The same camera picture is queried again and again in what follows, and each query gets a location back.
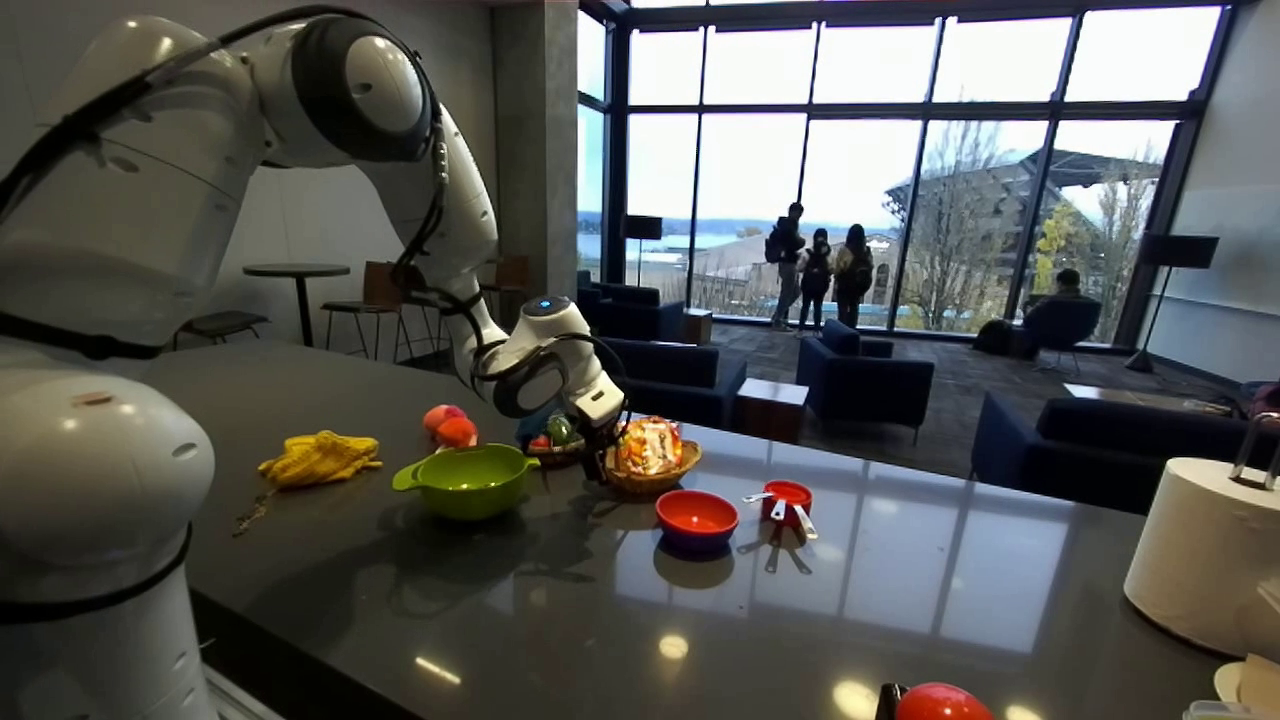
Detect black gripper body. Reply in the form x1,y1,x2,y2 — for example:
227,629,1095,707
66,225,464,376
522,397,630,456

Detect wicker basket with toy vegetables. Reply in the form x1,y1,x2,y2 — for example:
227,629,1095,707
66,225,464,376
517,411,598,473

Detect wicker basket with bread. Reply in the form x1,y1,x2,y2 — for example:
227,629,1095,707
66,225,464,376
593,411,707,504

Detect red bowl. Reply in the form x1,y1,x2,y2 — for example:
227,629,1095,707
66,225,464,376
653,486,740,551

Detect toy bread pieces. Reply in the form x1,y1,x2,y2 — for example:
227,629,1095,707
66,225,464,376
612,411,690,482

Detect long dark blue sofa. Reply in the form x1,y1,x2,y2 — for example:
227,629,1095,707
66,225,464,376
604,333,750,431

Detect red orange toy fruit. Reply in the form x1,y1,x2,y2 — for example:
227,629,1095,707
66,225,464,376
418,399,478,453

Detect dark armchair by window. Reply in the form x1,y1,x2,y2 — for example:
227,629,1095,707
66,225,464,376
575,281,669,339

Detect small square side table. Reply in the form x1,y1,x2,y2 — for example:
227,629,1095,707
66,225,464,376
731,376,813,444

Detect small red cup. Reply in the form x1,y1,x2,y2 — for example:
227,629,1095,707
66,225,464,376
756,475,814,536

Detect wooden chair with metal legs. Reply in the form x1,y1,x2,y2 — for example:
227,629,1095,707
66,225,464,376
317,256,431,363

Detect dark blue armchair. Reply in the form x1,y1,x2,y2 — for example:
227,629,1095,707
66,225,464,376
790,318,938,431

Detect tall standing person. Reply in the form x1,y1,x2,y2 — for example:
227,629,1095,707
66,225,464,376
760,200,807,333

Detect yellow cloth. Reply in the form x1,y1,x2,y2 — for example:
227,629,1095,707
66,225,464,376
254,426,387,493

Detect short standing person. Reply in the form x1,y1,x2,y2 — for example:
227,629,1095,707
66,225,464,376
795,225,836,333

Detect standing person in dark coat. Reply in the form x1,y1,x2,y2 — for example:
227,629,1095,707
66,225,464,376
829,221,874,333

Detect round cafe table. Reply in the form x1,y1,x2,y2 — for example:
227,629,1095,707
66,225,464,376
238,261,353,353

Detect dark low chair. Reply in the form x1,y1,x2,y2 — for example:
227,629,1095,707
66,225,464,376
172,309,271,353

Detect red round object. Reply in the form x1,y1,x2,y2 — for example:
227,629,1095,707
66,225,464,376
893,676,994,720

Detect seated person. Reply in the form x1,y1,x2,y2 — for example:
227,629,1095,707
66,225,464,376
1017,266,1103,356

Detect dark sofa with low back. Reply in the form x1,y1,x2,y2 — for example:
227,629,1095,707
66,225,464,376
971,392,1260,515

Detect white paper towel roll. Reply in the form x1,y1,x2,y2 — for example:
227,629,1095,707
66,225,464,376
1121,453,1280,659

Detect black speaker on stand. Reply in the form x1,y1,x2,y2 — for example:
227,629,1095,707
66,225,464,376
1124,232,1224,376

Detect white plate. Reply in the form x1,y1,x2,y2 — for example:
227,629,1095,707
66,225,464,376
1206,652,1280,720

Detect green bowl with handle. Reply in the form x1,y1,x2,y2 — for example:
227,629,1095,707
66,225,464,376
387,440,545,524

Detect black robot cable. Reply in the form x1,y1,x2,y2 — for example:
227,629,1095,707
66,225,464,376
0,6,499,363

